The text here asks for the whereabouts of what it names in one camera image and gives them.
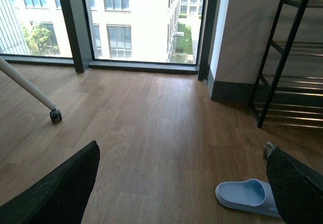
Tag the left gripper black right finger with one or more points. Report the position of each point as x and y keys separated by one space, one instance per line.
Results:
x=297 y=188

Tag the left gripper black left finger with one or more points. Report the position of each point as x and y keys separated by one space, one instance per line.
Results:
x=59 y=197

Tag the black metal shoe rack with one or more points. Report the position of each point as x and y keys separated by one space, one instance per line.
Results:
x=288 y=88

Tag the light blue slide sandal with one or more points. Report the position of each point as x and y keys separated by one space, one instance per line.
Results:
x=253 y=196

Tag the white leg with caster wheel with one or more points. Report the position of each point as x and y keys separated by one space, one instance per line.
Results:
x=55 y=114

